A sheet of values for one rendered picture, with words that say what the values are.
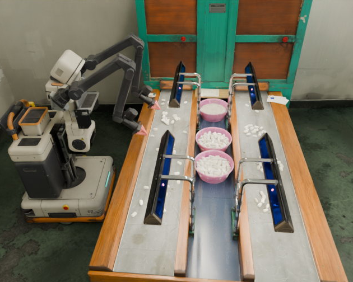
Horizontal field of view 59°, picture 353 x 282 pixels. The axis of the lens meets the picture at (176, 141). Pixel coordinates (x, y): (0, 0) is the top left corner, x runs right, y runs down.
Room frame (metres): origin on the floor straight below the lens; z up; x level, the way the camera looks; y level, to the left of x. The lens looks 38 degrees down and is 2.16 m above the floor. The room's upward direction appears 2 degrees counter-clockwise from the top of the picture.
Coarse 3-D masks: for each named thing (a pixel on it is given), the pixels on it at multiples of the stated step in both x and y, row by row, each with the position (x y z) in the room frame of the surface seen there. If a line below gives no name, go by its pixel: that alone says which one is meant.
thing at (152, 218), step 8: (168, 136) 1.41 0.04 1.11; (160, 144) 1.38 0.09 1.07; (168, 144) 1.35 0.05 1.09; (160, 152) 1.29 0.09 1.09; (168, 152) 1.29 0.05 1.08; (160, 160) 1.20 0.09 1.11; (168, 160) 1.24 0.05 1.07; (160, 168) 1.14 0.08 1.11; (168, 168) 1.19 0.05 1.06; (152, 184) 1.07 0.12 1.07; (160, 184) 1.04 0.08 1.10; (152, 192) 0.99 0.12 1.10; (160, 192) 1.00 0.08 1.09; (152, 200) 0.93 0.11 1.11; (160, 200) 0.96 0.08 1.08; (152, 208) 0.89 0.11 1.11; (160, 208) 0.92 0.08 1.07; (152, 216) 0.85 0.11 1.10; (160, 216) 0.88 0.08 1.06; (152, 224) 0.85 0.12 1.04; (160, 224) 0.85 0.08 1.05
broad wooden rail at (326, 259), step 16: (288, 112) 2.13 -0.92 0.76; (288, 128) 1.91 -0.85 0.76; (288, 144) 1.72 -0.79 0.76; (288, 160) 1.55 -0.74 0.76; (304, 160) 1.55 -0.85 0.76; (304, 176) 1.39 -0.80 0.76; (304, 192) 1.26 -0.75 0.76; (304, 208) 1.14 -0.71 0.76; (320, 208) 1.14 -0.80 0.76; (304, 224) 1.04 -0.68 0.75; (320, 224) 1.03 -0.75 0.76; (320, 240) 0.93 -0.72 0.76; (320, 256) 0.84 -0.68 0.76; (336, 256) 0.84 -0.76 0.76; (320, 272) 0.76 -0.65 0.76; (336, 272) 0.76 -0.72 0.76
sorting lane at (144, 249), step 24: (168, 96) 2.51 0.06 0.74; (144, 168) 1.54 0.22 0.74; (144, 192) 1.33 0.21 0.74; (168, 192) 1.32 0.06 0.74; (144, 216) 1.15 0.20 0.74; (168, 216) 1.14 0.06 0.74; (144, 240) 0.99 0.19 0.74; (168, 240) 0.98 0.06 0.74; (120, 264) 0.85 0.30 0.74; (144, 264) 0.85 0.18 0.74; (168, 264) 0.84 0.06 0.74
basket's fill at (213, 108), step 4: (208, 104) 2.37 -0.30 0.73; (212, 104) 2.35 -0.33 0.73; (216, 104) 2.35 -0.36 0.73; (204, 108) 2.29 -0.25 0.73; (208, 108) 2.28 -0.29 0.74; (212, 108) 2.29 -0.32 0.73; (216, 108) 2.28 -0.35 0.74; (220, 108) 2.29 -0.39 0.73; (224, 108) 2.29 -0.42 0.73; (208, 112) 2.21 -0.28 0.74; (212, 112) 2.21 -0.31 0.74; (216, 112) 2.21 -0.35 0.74; (220, 112) 2.22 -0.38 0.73
